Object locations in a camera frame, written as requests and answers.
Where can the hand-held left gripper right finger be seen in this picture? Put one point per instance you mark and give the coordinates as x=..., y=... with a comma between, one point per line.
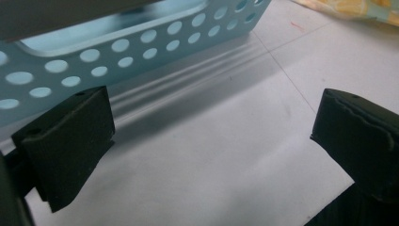
x=360, y=138

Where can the white table mat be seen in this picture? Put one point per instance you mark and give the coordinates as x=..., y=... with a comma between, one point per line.
x=219, y=141

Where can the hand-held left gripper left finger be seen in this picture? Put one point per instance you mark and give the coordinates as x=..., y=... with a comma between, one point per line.
x=69, y=138

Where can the light blue perforated plastic basket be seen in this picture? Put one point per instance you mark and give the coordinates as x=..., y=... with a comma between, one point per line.
x=138, y=70

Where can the orange slice print fabric bag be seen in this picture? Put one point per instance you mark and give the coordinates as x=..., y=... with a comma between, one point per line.
x=360, y=8

